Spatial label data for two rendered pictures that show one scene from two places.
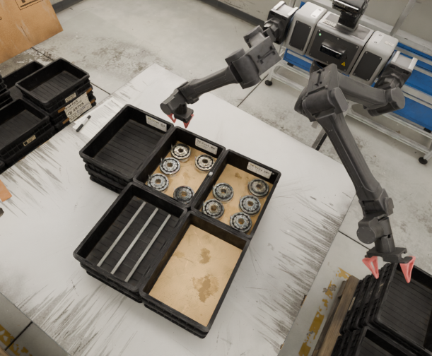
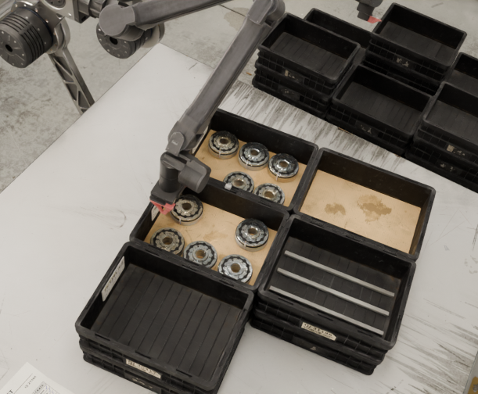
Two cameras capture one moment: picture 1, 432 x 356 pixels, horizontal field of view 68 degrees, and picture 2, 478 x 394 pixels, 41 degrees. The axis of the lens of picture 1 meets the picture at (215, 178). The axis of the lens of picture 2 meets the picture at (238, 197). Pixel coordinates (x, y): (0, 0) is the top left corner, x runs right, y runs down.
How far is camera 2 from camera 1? 1.54 m
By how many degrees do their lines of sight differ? 50
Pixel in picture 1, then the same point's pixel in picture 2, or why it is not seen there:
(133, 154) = (174, 320)
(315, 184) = (179, 95)
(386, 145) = not seen: hidden behind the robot
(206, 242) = (316, 208)
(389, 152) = not seen: hidden behind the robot
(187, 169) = (196, 236)
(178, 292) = (386, 235)
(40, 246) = not seen: outside the picture
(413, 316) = (314, 56)
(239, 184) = (217, 168)
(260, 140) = (95, 152)
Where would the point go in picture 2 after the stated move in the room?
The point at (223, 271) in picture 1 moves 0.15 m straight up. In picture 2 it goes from (350, 190) to (361, 162)
